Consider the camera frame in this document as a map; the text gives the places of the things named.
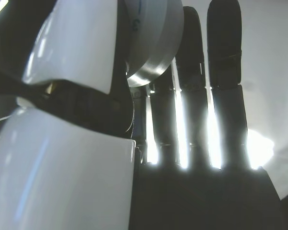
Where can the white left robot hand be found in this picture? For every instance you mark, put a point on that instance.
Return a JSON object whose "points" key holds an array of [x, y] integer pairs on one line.
{"points": [[62, 179]]}

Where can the white grey tape measure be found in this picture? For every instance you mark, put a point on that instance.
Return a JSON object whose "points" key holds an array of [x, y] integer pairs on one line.
{"points": [[156, 36]]}

